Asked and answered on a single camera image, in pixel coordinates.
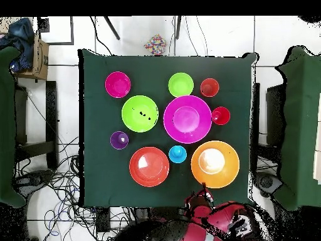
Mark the green cloth covered side table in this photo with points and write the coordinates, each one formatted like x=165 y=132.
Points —
x=301 y=125
x=6 y=125

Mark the red cup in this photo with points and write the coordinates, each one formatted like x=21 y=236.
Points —
x=222 y=116

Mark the dark green table cloth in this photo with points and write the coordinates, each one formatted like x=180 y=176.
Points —
x=100 y=175

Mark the black metal frame stand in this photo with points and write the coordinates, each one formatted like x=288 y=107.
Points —
x=51 y=125
x=275 y=115

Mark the red-orange cup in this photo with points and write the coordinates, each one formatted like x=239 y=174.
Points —
x=209 y=87

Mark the large green bowl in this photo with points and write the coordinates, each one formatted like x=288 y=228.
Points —
x=135 y=120

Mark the large orange bowl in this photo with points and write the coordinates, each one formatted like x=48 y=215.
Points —
x=225 y=173

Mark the blue cloth bundle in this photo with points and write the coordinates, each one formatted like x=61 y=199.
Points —
x=21 y=32

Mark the thin black square frame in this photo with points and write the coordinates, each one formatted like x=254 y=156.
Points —
x=60 y=43

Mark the purple cup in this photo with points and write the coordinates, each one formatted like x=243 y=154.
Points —
x=119 y=140

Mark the small green bowl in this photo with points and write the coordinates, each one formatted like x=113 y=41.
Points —
x=180 y=84

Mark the black tripod leg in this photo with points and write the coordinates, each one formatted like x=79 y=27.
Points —
x=112 y=28
x=177 y=27

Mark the black power strip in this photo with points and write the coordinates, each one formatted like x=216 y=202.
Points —
x=103 y=221

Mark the small pink bowl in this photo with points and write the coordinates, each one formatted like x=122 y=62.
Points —
x=117 y=84

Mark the colourful patterned box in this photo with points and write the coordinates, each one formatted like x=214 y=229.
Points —
x=155 y=45

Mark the blue cup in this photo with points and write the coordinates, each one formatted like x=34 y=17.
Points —
x=177 y=154

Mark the brown cardboard box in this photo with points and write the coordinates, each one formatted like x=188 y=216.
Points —
x=41 y=62

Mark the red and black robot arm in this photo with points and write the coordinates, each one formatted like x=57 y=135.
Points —
x=220 y=221

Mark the red-orange bowl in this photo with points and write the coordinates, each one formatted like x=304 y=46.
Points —
x=150 y=170

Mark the black pedestal leg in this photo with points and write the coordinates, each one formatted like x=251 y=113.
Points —
x=265 y=182
x=32 y=179

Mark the large pink bowl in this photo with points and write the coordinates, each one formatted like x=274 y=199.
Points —
x=187 y=119

